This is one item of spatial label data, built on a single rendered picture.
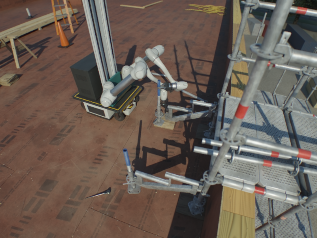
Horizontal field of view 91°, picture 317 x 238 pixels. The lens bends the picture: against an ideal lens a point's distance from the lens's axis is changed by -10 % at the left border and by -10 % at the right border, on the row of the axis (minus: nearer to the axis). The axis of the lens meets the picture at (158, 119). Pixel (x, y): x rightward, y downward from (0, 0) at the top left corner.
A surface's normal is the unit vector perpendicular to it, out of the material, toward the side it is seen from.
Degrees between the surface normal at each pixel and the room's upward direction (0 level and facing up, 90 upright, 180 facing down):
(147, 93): 0
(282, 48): 91
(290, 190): 0
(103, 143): 0
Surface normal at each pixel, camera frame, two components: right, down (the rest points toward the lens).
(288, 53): -0.53, 0.59
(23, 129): 0.00, -0.71
